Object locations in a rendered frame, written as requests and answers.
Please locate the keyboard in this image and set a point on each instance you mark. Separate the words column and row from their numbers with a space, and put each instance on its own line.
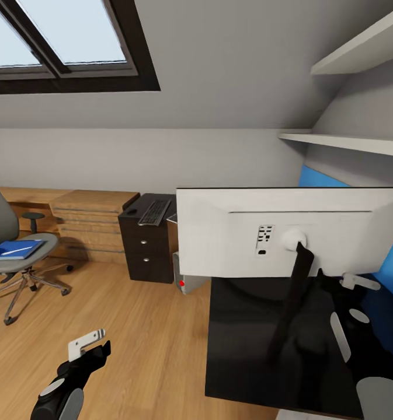
column 155, row 213

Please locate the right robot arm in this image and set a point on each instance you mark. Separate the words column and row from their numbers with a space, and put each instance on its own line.
column 371, row 364

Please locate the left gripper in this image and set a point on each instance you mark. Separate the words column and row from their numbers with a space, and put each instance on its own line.
column 90, row 362

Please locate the monitor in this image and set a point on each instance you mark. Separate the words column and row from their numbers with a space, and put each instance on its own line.
column 232, row 232

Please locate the folder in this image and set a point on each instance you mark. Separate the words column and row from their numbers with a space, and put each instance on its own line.
column 18, row 249

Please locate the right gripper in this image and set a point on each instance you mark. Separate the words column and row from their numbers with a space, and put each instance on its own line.
column 332, row 286

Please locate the notebook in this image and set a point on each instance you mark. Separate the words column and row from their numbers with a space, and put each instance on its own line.
column 173, row 218

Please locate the swivel chair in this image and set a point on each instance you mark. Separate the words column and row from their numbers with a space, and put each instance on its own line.
column 9, row 231

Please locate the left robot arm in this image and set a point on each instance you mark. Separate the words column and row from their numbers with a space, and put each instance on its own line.
column 63, row 398

